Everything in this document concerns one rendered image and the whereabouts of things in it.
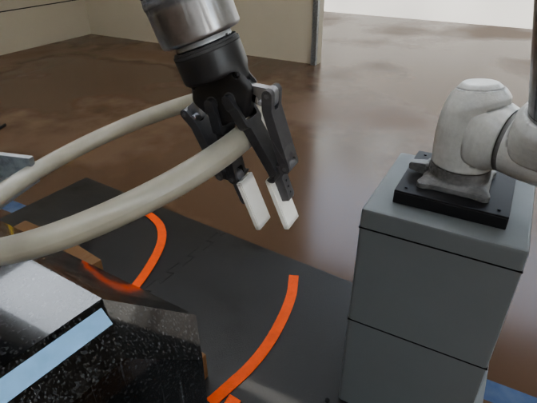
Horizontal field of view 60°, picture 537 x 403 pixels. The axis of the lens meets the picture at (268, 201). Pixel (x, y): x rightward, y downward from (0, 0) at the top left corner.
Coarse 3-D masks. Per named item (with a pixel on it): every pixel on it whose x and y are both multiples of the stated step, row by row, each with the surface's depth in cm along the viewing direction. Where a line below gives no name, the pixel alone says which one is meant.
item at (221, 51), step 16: (208, 48) 46; (224, 48) 47; (240, 48) 48; (176, 64) 49; (192, 64) 47; (208, 64) 47; (224, 64) 47; (240, 64) 48; (192, 80) 48; (208, 80) 48; (224, 80) 50; (240, 80) 49; (256, 80) 50; (208, 96) 52; (240, 96) 50; (256, 96) 51; (224, 112) 52
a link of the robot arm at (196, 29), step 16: (144, 0) 45; (160, 0) 44; (176, 0) 44; (192, 0) 44; (208, 0) 44; (224, 0) 46; (160, 16) 45; (176, 16) 44; (192, 16) 44; (208, 16) 45; (224, 16) 46; (160, 32) 46; (176, 32) 45; (192, 32) 45; (208, 32) 45; (224, 32) 47; (176, 48) 46; (192, 48) 47
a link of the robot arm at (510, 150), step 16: (528, 96) 94; (528, 112) 96; (512, 128) 102; (528, 128) 96; (496, 144) 106; (512, 144) 102; (528, 144) 97; (496, 160) 108; (512, 160) 104; (528, 160) 100; (512, 176) 108; (528, 176) 104
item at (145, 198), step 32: (192, 96) 84; (128, 128) 87; (64, 160) 83; (192, 160) 48; (224, 160) 50; (0, 192) 73; (128, 192) 46; (160, 192) 46; (64, 224) 45; (96, 224) 45; (0, 256) 47; (32, 256) 46
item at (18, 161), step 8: (0, 152) 80; (0, 160) 80; (8, 160) 79; (16, 160) 79; (24, 160) 79; (32, 160) 79; (0, 168) 81; (8, 168) 80; (16, 168) 80; (0, 176) 82; (8, 176) 81; (32, 184) 80; (0, 208) 73
